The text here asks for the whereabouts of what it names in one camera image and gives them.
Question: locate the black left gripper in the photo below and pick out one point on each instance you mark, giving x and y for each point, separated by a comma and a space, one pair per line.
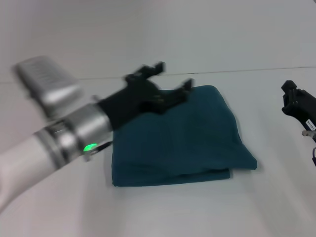
130, 101

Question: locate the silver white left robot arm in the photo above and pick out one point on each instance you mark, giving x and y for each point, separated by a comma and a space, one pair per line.
49, 143

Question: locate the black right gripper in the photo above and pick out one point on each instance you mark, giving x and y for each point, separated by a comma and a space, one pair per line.
302, 106

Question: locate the teal t-shirt with FREE print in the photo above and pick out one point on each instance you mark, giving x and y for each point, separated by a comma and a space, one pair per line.
177, 138

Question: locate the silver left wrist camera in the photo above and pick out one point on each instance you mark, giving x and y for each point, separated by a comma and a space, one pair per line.
47, 84

